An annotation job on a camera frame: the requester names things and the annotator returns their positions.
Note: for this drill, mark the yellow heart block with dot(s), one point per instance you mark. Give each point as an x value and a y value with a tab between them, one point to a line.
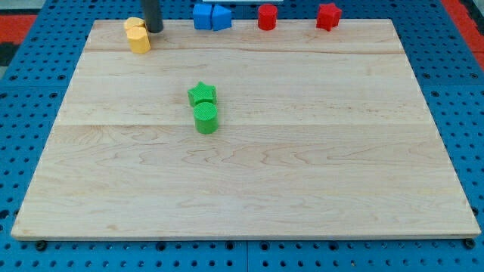
132	22

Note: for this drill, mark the light wooden board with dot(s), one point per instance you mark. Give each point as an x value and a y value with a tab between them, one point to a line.
322	136

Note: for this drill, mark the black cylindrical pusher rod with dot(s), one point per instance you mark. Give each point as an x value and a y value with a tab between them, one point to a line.
153	16

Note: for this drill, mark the green star block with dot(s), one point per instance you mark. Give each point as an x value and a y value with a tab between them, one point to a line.
202	93

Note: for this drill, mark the green cylinder block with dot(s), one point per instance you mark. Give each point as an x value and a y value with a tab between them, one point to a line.
206	118

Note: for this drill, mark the blue triangle block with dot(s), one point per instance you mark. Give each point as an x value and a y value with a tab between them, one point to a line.
221	18

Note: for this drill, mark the blue cube block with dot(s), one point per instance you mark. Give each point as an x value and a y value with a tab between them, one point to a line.
202	16

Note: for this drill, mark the red star block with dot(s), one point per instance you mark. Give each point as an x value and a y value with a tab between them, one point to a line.
328	16

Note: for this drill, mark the red cylinder block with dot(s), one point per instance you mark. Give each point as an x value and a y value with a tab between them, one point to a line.
267	17

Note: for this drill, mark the yellow hexagon block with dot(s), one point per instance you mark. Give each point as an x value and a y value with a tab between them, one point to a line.
138	40

